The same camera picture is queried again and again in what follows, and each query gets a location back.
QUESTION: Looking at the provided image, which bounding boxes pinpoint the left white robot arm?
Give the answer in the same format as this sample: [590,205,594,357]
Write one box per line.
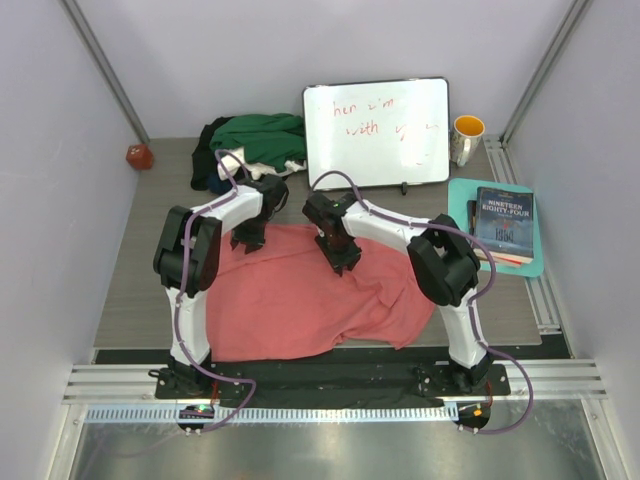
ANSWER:
[153,175,289,399]

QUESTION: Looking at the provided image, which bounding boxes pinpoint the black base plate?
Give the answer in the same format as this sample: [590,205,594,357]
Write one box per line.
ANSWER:
[148,347,511,409]

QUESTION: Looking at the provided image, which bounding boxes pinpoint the green t shirt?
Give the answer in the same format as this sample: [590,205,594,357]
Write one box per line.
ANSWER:
[209,113,307,173]

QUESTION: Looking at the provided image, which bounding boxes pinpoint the red cube eraser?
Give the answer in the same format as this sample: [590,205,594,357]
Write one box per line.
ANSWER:
[126,144,154,171]

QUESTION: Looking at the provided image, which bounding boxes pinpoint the black t shirt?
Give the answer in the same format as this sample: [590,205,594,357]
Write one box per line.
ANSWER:
[190,117,232,195]

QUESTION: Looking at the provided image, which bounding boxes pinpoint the blue 1984 book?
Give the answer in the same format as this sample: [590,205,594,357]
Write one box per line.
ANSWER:
[474,187,534,259]

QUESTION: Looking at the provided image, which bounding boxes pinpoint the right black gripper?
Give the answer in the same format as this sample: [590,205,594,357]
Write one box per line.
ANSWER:
[315,232,363,276]

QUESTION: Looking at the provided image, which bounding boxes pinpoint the white t shirt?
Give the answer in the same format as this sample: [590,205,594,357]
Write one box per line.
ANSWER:
[216,147,307,180]

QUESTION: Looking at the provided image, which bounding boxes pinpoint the teal tray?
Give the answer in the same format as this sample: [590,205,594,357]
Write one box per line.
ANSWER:
[448,178,544,278]

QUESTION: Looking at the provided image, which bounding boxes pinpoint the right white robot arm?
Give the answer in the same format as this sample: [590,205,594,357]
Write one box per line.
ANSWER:
[302,193,493,395]

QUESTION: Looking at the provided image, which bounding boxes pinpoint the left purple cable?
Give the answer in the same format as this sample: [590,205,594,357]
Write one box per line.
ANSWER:
[172,148,251,386]

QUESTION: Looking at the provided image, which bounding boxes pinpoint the pink t shirt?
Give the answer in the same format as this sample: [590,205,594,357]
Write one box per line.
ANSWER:
[206,225,436,362]

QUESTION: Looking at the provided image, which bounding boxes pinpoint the yellow white mug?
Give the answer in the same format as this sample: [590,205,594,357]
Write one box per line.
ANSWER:
[449,115,485,167]

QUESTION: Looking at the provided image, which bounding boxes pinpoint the white dry-erase board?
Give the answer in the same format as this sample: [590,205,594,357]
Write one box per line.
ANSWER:
[302,77,450,190]

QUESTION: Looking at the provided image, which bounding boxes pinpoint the white slotted cable duct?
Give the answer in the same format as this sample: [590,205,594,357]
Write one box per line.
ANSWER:
[86,403,458,424]

